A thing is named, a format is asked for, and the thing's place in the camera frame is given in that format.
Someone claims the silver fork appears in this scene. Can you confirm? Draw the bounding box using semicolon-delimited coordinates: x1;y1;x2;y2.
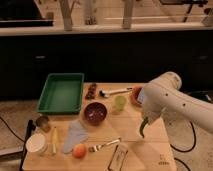
88;138;121;152

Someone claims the orange peach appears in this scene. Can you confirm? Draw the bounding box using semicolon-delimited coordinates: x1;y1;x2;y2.
72;144;87;158

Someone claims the white handled spoon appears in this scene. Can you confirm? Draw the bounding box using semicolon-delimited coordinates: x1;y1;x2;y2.
99;87;133;98

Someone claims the orange bowl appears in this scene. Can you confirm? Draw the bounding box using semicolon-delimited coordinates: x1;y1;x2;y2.
130;86;142;107

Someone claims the light blue cloth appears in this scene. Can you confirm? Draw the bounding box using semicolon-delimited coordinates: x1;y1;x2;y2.
62;120;88;154

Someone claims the dark red toy food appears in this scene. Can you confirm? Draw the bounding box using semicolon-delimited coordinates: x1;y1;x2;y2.
85;83;97;100

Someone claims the white round container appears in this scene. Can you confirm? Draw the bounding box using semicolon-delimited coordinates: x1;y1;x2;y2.
26;133;47;155

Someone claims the purple bowl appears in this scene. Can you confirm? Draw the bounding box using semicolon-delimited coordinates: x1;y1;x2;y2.
84;102;107;125

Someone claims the green plastic tray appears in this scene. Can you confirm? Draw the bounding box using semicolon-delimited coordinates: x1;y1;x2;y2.
37;73;84;115

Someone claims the green pepper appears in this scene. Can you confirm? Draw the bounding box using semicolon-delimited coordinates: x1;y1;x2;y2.
139;117;148;138

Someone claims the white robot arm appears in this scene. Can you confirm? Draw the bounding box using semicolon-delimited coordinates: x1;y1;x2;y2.
142;72;213;134

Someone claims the small brown cup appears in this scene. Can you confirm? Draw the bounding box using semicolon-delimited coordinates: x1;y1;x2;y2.
35;116;51;132

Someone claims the light green cup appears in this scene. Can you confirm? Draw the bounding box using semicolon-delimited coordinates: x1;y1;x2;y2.
115;96;127;111

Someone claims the black cable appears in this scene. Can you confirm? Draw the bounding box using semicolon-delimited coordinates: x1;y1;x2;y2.
170;120;198;171

